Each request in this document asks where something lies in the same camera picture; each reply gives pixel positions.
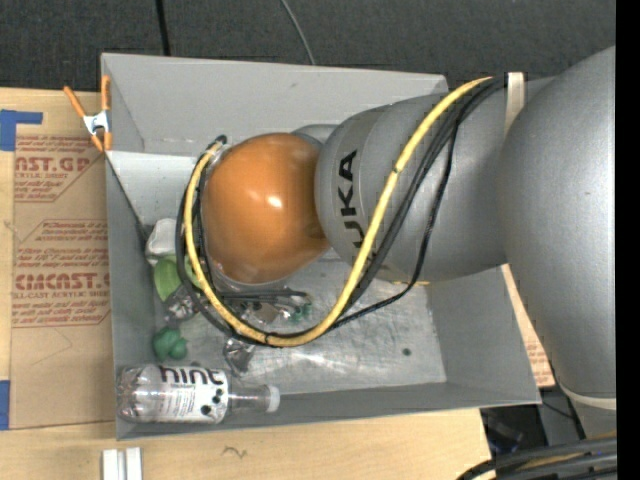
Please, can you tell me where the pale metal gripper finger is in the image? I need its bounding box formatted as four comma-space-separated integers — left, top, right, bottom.
164, 287, 197, 327
222, 336, 257, 375

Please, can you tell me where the light green toy fruit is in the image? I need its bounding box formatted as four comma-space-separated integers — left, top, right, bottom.
153, 254, 202, 302

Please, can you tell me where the dark green toy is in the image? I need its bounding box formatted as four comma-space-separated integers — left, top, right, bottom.
151, 326, 190, 362

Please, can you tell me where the white cloth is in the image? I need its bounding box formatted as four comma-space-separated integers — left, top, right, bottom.
144, 217, 180, 268

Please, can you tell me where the clear plastic bottle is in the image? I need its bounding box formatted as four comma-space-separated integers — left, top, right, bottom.
115, 363, 282, 426

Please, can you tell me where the grey metal bin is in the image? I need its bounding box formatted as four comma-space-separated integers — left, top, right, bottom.
99, 51, 544, 442

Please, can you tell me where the brown cardboard board, red print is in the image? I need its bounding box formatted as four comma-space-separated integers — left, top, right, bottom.
0, 86, 557, 431

